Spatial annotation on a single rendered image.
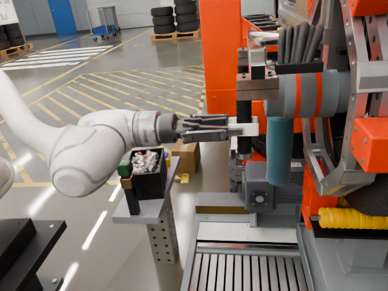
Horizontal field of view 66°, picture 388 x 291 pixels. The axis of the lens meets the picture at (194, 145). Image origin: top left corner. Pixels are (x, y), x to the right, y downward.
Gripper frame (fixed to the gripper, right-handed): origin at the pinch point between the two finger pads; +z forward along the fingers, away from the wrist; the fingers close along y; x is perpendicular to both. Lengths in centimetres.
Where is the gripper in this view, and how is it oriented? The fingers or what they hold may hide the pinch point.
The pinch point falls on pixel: (243, 126)
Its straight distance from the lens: 72.3
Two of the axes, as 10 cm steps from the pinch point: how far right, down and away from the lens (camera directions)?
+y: -1.4, 4.6, -8.8
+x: -0.9, -8.9, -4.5
